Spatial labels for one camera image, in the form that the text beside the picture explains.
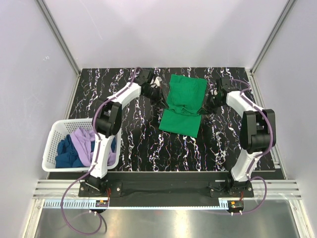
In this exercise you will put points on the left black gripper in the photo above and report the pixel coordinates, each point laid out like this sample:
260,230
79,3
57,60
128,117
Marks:
160,98

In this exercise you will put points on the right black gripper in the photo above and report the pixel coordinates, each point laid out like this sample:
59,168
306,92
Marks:
203,111

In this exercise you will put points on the green t shirt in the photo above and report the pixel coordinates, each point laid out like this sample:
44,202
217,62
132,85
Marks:
184,100

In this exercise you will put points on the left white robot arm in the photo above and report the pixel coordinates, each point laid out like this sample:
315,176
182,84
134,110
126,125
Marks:
107,125

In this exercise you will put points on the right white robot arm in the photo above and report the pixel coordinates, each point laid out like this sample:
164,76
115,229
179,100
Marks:
257,136

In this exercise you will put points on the lilac t shirt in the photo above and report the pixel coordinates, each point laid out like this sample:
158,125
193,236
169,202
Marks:
83,142

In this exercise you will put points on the right orange connector box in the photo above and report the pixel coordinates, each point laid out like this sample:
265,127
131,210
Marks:
236,205

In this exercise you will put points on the orange connector box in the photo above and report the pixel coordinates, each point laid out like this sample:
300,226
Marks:
102,203
236,205

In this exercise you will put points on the white plastic laundry basket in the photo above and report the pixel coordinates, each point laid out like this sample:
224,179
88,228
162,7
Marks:
54,143

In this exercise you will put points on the dark blue t shirt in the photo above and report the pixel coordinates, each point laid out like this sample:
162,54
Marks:
65,154

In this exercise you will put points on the left orange connector box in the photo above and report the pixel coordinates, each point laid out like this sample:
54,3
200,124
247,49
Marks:
102,203

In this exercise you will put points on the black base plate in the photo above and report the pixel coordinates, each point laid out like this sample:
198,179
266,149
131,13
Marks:
167,189

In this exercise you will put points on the left aluminium frame post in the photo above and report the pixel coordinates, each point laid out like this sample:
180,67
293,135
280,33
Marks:
58,36

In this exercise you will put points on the aluminium frame post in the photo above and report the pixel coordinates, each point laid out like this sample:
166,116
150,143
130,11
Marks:
274,32
58,36

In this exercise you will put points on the right aluminium frame post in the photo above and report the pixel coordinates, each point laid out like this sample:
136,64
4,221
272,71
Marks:
274,32

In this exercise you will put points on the aluminium front rail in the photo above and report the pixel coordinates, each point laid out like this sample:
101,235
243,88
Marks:
276,189

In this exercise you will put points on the white slotted cable duct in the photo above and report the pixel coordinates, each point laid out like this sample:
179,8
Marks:
221,205

